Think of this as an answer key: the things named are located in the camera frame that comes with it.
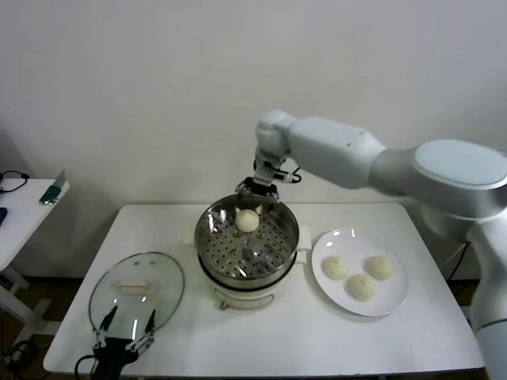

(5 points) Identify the steel steamer basket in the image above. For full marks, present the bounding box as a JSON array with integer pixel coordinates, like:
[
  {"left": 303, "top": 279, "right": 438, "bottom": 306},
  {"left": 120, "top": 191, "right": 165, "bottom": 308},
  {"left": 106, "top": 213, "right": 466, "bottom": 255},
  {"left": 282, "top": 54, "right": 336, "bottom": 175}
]
[{"left": 182, "top": 192, "right": 312, "bottom": 287}]

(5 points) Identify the black cable on side table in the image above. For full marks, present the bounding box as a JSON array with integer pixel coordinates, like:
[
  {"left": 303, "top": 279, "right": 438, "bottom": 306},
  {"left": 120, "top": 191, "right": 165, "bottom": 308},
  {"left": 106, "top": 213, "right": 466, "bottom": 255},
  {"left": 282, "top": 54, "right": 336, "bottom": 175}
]
[{"left": 0, "top": 170, "right": 29, "bottom": 195}]

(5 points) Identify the white round plate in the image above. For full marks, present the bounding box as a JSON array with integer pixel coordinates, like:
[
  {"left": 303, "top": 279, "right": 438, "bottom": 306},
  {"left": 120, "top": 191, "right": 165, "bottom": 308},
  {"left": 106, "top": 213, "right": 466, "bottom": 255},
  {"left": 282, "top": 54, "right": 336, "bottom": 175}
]
[{"left": 311, "top": 228, "right": 409, "bottom": 317}]

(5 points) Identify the white steamed baozi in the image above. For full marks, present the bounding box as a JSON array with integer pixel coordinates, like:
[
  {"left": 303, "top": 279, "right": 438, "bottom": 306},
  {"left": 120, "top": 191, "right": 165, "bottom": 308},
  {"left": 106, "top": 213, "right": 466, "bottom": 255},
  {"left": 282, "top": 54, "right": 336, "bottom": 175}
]
[
  {"left": 323, "top": 256, "right": 350, "bottom": 281},
  {"left": 347, "top": 274, "right": 376, "bottom": 301},
  {"left": 364, "top": 255, "right": 395, "bottom": 279},
  {"left": 235, "top": 208, "right": 261, "bottom": 234}
]

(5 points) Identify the floor power strip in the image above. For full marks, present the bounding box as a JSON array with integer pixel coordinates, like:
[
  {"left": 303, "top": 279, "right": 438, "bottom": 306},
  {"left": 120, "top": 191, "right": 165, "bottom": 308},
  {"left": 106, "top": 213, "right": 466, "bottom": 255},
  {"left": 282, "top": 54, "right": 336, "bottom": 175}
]
[{"left": 0, "top": 340, "right": 40, "bottom": 373}]

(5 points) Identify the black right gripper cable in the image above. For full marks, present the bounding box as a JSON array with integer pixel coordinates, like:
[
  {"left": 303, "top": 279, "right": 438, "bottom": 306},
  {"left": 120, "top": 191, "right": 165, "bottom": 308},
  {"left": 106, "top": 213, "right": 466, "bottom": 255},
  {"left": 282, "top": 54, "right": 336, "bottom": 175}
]
[{"left": 276, "top": 168, "right": 304, "bottom": 185}]

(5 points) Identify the green handled metal tool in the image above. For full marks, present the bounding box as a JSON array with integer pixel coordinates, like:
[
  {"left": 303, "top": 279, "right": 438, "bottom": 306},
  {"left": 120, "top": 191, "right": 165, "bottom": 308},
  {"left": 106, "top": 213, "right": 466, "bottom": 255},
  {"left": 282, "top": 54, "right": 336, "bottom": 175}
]
[{"left": 39, "top": 170, "right": 67, "bottom": 206}]

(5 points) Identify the white electric cooker pot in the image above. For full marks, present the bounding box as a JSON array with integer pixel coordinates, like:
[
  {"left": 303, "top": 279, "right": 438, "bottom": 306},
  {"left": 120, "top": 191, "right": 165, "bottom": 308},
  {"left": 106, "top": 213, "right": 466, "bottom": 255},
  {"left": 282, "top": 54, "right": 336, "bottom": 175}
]
[{"left": 196, "top": 247, "right": 308, "bottom": 312}]

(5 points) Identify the glass lid with cream handle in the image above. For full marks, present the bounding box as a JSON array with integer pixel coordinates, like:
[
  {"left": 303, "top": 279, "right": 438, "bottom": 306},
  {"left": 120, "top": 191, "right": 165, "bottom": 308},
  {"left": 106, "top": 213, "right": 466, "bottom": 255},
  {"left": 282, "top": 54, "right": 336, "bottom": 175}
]
[{"left": 88, "top": 252, "right": 186, "bottom": 342}]

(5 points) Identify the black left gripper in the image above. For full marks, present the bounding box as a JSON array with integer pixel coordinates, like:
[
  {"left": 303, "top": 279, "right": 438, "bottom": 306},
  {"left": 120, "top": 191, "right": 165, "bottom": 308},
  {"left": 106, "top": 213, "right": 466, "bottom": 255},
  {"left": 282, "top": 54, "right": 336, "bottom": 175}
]
[{"left": 91, "top": 304, "right": 157, "bottom": 380}]

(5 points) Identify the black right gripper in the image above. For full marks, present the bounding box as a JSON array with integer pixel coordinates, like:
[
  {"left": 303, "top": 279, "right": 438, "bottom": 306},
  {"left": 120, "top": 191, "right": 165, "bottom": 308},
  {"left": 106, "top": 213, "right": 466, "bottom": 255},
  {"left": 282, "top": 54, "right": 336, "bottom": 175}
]
[{"left": 235, "top": 177, "right": 280, "bottom": 215}]

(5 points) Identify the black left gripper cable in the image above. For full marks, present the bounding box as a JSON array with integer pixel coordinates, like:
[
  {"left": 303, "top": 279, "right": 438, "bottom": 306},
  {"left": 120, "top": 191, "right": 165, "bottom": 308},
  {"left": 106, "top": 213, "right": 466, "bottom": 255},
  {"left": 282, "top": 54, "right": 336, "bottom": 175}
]
[{"left": 74, "top": 354, "right": 97, "bottom": 380}]

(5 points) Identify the black power cable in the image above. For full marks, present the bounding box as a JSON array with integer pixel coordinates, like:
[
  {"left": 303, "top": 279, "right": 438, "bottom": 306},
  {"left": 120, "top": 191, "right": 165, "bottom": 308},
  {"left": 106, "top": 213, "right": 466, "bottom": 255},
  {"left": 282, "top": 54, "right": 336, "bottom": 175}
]
[{"left": 449, "top": 241, "right": 475, "bottom": 280}]

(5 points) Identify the white side table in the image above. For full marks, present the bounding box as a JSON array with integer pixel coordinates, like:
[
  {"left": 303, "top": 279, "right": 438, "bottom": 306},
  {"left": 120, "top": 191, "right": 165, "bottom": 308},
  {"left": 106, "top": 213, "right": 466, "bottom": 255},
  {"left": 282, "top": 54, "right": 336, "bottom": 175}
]
[{"left": 0, "top": 178, "right": 72, "bottom": 337}]

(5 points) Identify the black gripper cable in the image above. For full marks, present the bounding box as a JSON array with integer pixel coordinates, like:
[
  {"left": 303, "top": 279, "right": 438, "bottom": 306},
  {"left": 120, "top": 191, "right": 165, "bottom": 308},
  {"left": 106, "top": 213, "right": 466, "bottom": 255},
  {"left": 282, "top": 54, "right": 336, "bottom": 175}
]
[
  {"left": 276, "top": 168, "right": 304, "bottom": 185},
  {"left": 74, "top": 354, "right": 97, "bottom": 380}
]

